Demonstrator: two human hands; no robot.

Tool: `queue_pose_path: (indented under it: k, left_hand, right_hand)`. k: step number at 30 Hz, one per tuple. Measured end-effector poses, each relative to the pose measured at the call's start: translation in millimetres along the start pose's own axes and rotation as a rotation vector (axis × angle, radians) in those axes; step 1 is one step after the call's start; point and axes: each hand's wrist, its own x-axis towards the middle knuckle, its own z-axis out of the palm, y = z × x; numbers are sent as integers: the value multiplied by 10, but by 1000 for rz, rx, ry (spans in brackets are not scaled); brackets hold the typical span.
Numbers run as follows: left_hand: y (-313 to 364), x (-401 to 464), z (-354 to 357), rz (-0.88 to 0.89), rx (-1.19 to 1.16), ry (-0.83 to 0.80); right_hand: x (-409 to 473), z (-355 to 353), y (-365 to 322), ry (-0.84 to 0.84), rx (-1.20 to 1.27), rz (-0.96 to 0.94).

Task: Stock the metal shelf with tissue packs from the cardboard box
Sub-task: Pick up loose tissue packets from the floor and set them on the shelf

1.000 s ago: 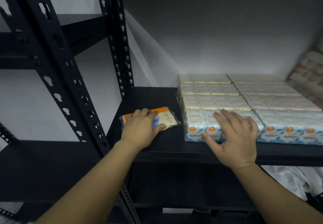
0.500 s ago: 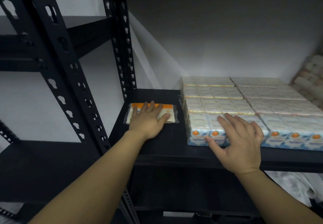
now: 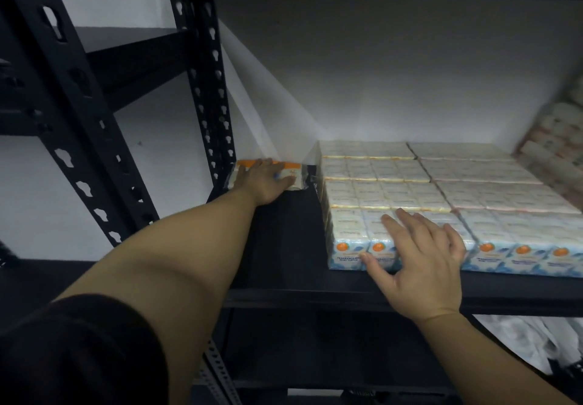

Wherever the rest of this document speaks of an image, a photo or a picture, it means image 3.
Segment orange-topped tissue pack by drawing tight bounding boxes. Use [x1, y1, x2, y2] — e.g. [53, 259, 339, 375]
[227, 159, 305, 191]

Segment person's right hand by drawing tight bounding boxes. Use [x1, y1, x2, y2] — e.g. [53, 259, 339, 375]
[358, 208, 466, 326]

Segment white cloth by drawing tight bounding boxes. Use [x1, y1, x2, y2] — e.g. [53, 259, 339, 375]
[473, 314, 583, 376]

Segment person's left forearm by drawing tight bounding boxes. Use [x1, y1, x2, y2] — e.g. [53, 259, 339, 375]
[54, 188, 261, 405]

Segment person's left hand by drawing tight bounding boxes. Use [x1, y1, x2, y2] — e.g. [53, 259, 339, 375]
[232, 158, 297, 208]

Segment person's black sleeve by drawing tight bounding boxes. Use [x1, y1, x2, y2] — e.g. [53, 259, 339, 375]
[0, 294, 169, 405]

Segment person's right forearm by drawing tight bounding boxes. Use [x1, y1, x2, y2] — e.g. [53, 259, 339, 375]
[417, 311, 574, 405]

